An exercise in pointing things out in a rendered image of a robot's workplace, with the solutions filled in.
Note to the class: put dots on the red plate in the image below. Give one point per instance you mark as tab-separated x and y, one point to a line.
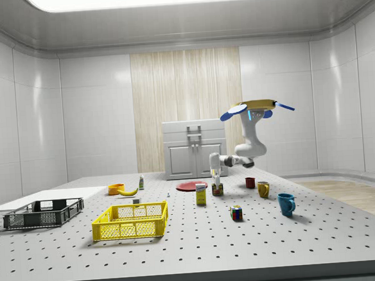
187	187

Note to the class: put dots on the grey cube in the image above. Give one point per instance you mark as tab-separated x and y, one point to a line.
136	201

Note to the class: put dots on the yellow basket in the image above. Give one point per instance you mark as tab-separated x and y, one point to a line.
129	229

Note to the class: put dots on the banana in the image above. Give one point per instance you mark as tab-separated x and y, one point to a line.
128	193

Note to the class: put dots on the drone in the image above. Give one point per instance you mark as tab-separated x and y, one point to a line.
257	104

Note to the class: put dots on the dark grey basket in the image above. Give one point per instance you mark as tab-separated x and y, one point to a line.
35	219

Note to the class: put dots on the red mug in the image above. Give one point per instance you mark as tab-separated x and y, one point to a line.
249	182

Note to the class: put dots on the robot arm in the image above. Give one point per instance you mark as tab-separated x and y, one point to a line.
250	133

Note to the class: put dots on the yellow mug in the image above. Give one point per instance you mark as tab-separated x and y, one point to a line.
262	190

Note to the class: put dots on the yellow bowl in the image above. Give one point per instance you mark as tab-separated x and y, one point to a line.
114	189

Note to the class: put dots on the flat-sided can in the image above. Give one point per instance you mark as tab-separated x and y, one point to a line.
217	190

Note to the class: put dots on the white cabinet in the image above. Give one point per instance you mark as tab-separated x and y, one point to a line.
182	157

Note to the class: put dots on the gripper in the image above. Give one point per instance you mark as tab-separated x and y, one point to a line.
216	178

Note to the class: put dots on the yellow and white box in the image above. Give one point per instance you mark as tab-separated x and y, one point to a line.
201	195

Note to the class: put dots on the puzzle cube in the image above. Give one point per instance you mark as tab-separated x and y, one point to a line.
236	213

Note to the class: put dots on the small white bottle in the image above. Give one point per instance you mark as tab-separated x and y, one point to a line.
141	183

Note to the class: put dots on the blue mug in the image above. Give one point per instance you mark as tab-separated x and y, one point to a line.
285	206

